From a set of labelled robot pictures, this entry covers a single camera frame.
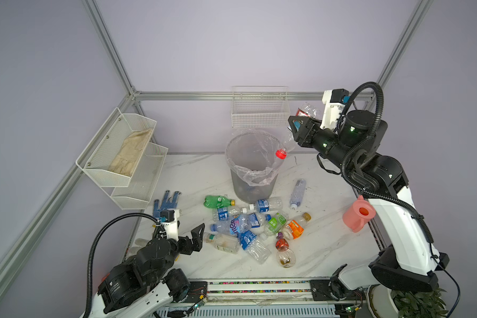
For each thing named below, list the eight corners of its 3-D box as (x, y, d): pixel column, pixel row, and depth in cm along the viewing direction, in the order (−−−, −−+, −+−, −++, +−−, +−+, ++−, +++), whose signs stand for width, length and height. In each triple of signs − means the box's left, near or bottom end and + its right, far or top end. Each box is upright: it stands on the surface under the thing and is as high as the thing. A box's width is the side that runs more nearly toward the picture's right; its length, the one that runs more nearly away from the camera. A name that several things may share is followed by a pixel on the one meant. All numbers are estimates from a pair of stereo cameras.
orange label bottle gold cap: (289, 243, 87) (290, 240, 85) (279, 231, 91) (280, 228, 88) (314, 224, 93) (316, 221, 91) (304, 213, 97) (306, 210, 94)
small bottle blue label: (213, 223, 93) (211, 218, 89) (214, 213, 96) (213, 207, 92) (242, 223, 93) (242, 218, 89) (242, 213, 96) (242, 207, 92)
